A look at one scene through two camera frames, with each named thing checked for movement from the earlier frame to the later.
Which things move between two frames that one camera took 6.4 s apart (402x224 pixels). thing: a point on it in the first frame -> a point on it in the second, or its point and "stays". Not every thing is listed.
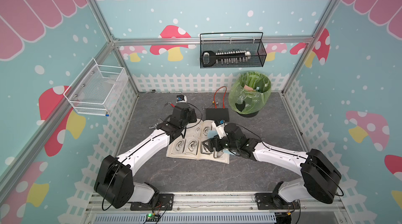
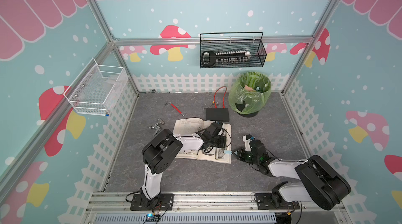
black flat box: (218, 114) stays
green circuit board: (152, 217) stays
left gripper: (191, 112) -> (223, 142)
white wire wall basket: (95, 90) stays
